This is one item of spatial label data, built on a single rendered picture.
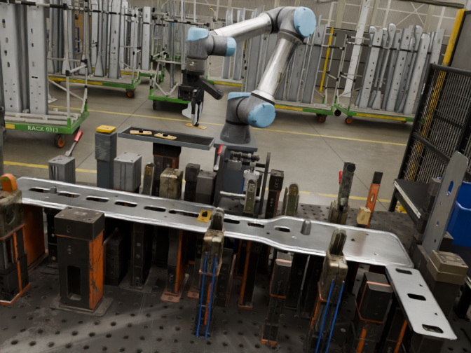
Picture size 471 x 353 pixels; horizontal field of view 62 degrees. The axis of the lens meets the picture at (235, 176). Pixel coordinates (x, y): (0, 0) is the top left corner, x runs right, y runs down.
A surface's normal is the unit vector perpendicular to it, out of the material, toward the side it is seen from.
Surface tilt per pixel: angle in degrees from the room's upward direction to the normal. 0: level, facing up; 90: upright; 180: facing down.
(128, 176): 90
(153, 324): 0
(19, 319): 0
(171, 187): 90
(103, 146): 90
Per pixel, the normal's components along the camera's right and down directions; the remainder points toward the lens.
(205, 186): -0.11, 0.33
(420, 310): 0.12, -0.93
